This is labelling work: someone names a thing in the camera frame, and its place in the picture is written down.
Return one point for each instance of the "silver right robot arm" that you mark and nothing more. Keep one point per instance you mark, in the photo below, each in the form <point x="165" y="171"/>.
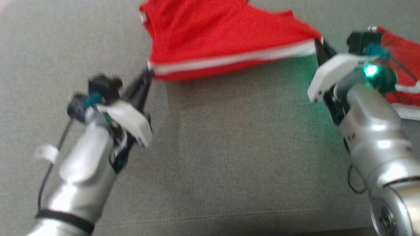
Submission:
<point x="370" y="124"/>

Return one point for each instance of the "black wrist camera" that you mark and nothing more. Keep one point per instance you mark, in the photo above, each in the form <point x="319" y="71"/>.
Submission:
<point x="98" y="90"/>
<point x="361" y="41"/>

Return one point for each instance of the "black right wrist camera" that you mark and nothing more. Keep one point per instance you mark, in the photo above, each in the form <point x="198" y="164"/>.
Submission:
<point x="361" y="41"/>

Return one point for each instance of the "grey fabric sofa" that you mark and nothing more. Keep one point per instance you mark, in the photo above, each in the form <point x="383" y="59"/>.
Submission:
<point x="229" y="147"/>

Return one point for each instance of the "red shorts with white stripe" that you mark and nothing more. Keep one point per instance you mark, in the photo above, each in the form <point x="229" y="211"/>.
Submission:
<point x="223" y="32"/>

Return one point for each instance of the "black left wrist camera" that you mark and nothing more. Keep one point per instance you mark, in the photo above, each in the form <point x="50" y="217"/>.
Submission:
<point x="98" y="90"/>

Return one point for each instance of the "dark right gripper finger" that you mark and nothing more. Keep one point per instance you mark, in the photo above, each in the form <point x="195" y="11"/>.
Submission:
<point x="320" y="54"/>
<point x="328" y="52"/>

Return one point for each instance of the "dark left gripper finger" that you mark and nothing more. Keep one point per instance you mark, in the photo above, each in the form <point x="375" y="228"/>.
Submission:
<point x="146" y="93"/>
<point x="137" y="87"/>

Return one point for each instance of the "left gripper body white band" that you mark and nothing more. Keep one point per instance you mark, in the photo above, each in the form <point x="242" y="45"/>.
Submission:
<point x="131" y="119"/>

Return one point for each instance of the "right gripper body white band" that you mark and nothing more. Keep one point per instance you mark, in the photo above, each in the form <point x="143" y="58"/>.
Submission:
<point x="334" y="73"/>

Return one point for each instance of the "red basketball jersey white trim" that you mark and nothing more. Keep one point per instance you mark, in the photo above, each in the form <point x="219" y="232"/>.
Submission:
<point x="405" y="52"/>

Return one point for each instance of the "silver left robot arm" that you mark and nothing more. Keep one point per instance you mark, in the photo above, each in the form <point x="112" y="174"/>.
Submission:
<point x="82" y="164"/>

